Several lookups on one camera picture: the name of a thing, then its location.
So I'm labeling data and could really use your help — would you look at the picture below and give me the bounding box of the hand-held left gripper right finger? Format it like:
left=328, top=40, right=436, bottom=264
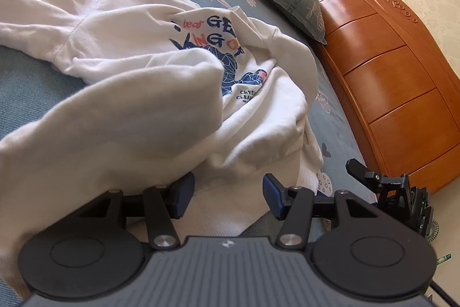
left=262, top=173, right=382, bottom=250

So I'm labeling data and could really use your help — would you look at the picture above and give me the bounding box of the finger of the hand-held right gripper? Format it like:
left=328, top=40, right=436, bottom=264
left=346, top=159, right=378, bottom=192

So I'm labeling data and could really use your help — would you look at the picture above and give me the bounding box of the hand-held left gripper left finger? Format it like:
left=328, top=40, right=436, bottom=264
left=77, top=171, right=196, bottom=250

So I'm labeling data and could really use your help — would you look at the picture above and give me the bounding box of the white printed sweatshirt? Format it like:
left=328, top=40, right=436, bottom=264
left=0, top=0, right=324, bottom=293

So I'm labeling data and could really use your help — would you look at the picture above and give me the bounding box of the wooden headboard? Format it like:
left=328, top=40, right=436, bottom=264
left=305, top=0, right=460, bottom=195

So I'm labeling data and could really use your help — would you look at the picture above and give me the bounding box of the green floral pillow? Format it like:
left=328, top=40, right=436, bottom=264
left=262, top=0, right=327, bottom=45

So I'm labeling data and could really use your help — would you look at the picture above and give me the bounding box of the blue floral bed sheet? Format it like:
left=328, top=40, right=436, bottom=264
left=0, top=0, right=371, bottom=307

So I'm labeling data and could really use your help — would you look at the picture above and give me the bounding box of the black cable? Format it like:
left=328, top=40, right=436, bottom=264
left=429, top=280, right=459, bottom=307

